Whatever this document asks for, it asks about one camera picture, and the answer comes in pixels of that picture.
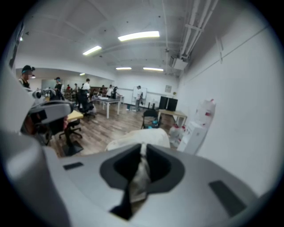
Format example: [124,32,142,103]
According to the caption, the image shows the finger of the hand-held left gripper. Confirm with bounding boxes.
[41,100,75,125]

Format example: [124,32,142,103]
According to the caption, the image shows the white ceiling air unit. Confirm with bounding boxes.
[170,56,189,72]

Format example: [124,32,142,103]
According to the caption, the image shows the dark table white legs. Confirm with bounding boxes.
[91,96,122,119]

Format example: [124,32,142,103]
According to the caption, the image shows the bagged water jug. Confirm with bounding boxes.
[195,98,217,129]

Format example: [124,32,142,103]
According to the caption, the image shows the black monitor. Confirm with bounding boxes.
[166,98,179,112]
[159,96,169,111]

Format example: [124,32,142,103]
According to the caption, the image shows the cream clothes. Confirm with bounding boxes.
[105,128,171,204]

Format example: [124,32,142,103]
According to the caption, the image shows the yellow wooden table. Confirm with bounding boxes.
[66,110,84,123]

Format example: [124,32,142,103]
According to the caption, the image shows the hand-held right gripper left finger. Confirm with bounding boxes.
[43,143,143,227]

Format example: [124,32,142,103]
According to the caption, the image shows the white ceiling pipes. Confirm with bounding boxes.
[179,0,220,59]

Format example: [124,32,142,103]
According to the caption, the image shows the light wooden desk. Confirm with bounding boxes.
[158,109,188,127]

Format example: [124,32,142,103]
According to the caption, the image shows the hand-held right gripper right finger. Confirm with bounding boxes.
[132,143,260,227]

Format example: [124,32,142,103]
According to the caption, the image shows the black folding chair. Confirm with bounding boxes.
[141,109,163,130]

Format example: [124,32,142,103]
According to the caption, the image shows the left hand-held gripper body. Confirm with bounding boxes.
[20,87,67,145]

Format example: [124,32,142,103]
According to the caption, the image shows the white water dispenser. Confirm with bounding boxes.
[177,121,209,156]

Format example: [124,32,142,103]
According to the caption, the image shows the black swivel chair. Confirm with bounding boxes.
[58,121,83,140]

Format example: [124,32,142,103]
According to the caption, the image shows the clear water jug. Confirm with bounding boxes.
[177,125,188,138]
[169,125,179,143]

